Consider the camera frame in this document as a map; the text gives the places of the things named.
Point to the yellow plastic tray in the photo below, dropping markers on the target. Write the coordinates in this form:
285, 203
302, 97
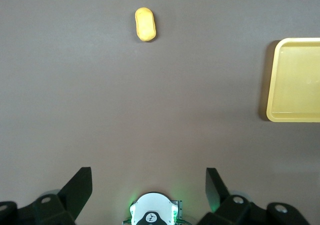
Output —
295, 85

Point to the yellow potato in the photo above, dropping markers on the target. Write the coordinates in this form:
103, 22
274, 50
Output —
145, 25

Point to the brown table mat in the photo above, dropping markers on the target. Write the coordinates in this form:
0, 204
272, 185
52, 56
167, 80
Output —
100, 110

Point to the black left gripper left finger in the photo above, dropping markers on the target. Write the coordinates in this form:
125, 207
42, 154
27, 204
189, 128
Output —
50, 210

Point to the grey base connector bracket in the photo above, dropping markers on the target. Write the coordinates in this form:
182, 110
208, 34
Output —
178, 207

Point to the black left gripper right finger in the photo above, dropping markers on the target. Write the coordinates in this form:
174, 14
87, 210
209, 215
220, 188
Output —
237, 210

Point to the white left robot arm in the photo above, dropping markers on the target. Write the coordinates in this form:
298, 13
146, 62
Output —
152, 206

